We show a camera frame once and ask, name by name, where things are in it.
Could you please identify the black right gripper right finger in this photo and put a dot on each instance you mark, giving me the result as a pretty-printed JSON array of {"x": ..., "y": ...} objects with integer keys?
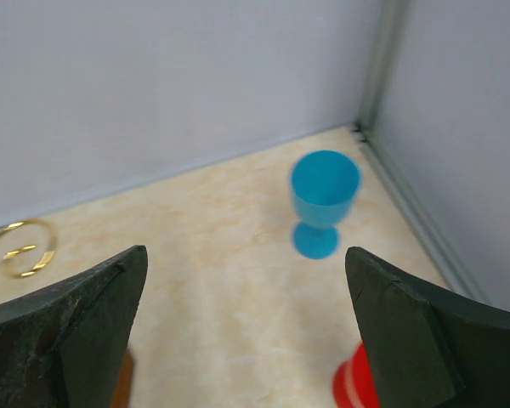
[{"x": 427, "y": 346}]

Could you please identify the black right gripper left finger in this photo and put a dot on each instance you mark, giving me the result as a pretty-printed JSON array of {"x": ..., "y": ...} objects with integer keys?
[{"x": 63, "y": 345}]

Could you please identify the red plastic wine glass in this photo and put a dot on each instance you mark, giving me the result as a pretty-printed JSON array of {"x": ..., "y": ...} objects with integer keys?
[{"x": 352, "y": 385}]

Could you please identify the cyan plastic wine glass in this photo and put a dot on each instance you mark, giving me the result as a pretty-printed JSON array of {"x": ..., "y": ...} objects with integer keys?
[{"x": 323, "y": 186}]

